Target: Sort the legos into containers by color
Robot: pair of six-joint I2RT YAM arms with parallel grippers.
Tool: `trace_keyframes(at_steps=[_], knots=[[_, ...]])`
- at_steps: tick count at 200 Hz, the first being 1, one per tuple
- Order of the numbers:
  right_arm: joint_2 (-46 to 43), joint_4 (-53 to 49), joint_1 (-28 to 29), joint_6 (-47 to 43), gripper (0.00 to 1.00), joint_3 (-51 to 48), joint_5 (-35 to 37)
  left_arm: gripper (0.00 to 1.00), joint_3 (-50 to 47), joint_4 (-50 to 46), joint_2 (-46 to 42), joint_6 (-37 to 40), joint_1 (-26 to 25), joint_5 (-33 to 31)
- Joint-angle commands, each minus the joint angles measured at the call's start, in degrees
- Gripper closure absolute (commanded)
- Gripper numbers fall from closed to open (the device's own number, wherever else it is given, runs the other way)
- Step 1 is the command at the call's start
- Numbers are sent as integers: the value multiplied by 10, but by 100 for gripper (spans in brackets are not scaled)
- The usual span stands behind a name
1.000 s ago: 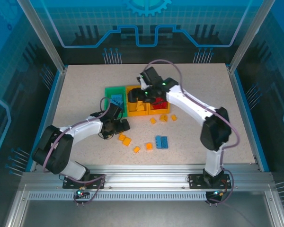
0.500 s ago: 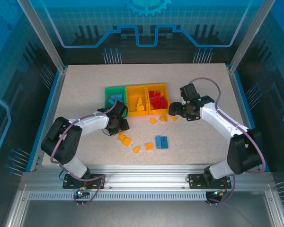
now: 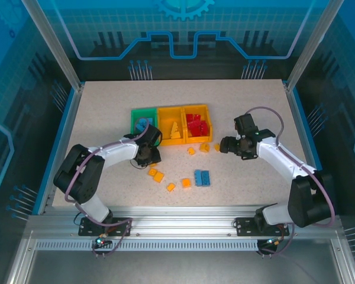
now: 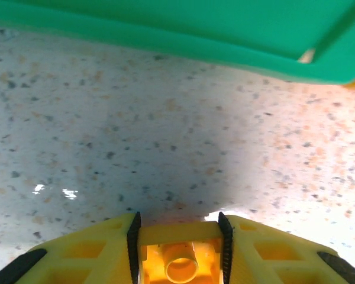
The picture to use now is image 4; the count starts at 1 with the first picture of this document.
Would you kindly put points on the green plastic bin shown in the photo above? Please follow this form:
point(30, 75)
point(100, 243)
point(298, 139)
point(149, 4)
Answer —
point(165, 23)

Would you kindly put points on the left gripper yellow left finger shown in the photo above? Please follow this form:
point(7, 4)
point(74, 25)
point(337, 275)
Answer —
point(77, 254)

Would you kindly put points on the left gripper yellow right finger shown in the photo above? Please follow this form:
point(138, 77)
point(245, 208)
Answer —
point(278, 257)

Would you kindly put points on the yellow square lego brick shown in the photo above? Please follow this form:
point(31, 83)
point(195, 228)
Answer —
point(180, 266)

